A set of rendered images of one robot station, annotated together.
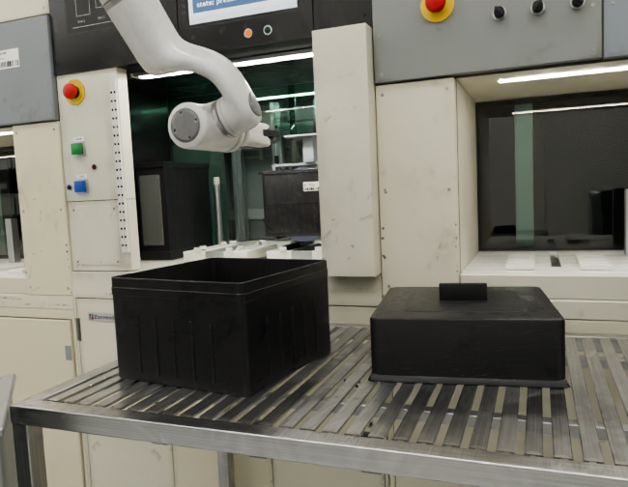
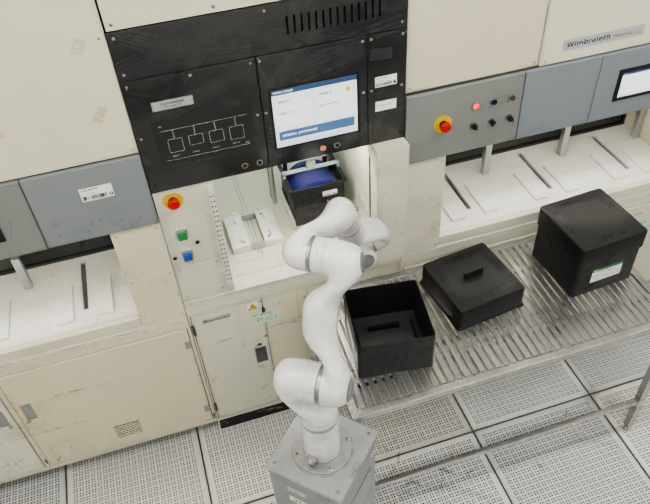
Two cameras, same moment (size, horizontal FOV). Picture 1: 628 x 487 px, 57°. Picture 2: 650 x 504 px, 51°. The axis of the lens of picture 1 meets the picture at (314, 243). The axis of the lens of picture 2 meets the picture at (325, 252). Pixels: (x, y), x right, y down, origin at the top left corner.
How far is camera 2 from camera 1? 2.11 m
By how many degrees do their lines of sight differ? 49
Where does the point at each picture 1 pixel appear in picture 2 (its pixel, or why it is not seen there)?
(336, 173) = (387, 217)
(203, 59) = (380, 234)
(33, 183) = (139, 264)
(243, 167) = not seen: hidden behind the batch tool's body
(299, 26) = (359, 140)
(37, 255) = (150, 304)
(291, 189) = (314, 197)
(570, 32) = (503, 130)
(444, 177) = (437, 199)
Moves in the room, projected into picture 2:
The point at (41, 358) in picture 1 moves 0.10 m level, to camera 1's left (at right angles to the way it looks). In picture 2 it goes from (163, 355) to (140, 368)
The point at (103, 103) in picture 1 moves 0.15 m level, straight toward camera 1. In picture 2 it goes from (202, 203) to (237, 217)
